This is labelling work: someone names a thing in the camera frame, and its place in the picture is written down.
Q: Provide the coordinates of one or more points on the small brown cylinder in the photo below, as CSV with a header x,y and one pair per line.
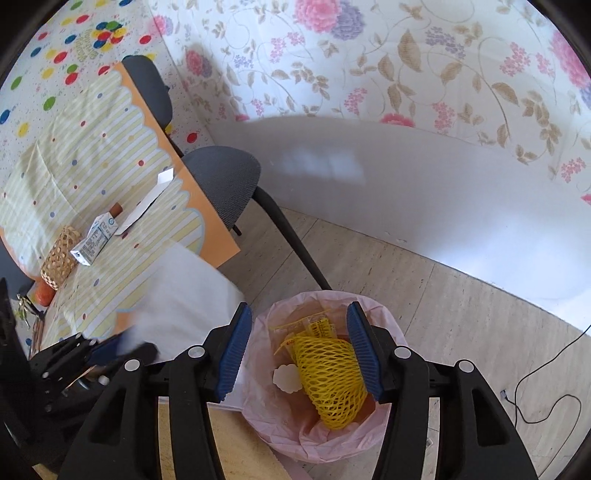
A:
x,y
116,210

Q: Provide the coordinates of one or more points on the red apple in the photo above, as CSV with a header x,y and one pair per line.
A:
x,y
44,293

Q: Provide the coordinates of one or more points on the white foam block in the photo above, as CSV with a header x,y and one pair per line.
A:
x,y
194,300

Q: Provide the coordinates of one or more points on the grey padded chair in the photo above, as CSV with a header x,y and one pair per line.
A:
x,y
221,184

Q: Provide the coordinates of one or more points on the white paper sheet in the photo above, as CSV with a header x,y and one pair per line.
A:
x,y
143,205

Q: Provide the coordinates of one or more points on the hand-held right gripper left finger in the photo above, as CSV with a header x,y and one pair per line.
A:
x,y
233,350

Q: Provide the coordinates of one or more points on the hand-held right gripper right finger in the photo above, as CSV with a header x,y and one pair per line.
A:
x,y
364,350

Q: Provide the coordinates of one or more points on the metal key clip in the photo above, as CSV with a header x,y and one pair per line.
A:
x,y
25,307

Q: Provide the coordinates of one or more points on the white scalloped foam piece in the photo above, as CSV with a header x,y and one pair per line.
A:
x,y
286,378

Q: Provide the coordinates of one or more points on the small milk carton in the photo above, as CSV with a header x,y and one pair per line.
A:
x,y
94,240

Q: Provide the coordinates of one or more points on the yellow snack packet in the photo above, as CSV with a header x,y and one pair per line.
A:
x,y
286,339

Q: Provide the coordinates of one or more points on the floral print wall cloth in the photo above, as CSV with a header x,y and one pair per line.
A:
x,y
369,69

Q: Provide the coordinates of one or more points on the yellow foam fruit net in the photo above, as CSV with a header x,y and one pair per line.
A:
x,y
328,383

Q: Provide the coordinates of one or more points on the balloon print wall cloth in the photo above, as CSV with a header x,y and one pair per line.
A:
x,y
46,46

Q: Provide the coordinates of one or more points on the clear wrapper with yellow label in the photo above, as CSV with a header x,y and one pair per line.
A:
x,y
321,326

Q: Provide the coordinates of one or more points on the woven bamboo basket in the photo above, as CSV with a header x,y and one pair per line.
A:
x,y
60,258

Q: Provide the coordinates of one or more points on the trash bin with pink bag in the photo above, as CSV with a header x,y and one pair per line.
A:
x,y
277,415

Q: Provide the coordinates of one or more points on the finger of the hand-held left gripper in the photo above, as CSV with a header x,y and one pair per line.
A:
x,y
141,353
64,353

